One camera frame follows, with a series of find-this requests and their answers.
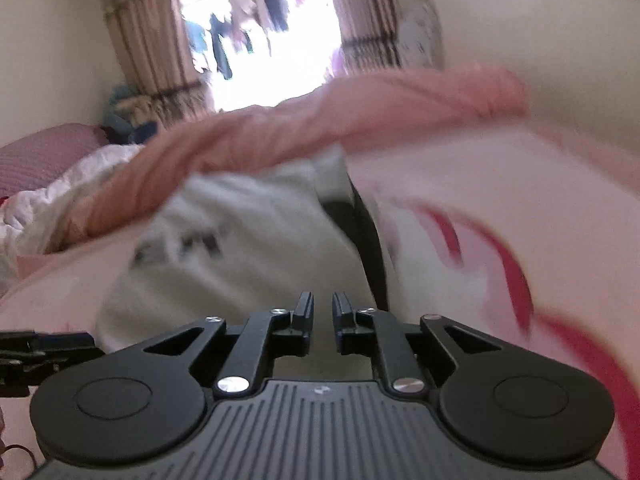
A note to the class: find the grey patterned cushion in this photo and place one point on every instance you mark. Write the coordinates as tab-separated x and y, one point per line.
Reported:
422	35

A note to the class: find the white patterned blanket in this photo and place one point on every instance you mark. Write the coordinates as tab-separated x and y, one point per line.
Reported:
50	200

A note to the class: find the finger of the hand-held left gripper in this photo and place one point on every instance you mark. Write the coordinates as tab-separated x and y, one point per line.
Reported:
55	355

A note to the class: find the purple pillow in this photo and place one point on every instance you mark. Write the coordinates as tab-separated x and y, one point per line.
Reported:
45	155

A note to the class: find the striped brown curtain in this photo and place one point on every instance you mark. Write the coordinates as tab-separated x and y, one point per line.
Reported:
367	15
150	45

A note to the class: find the pink quilt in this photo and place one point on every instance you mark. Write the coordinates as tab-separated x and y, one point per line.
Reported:
300	125

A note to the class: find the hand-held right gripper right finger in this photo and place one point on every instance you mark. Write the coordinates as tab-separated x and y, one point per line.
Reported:
344	317

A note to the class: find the grey and black jacket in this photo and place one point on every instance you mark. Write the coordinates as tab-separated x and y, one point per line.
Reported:
250	240

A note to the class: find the pink printed bed sheet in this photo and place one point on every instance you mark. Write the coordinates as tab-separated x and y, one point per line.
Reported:
500	185

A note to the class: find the row of hanging clothes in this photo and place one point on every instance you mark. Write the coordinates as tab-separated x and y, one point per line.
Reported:
235	25

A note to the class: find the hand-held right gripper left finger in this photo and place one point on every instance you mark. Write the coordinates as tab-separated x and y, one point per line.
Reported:
303	317

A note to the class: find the blue cloth bundle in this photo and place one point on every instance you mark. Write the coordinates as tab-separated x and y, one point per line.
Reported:
125	115

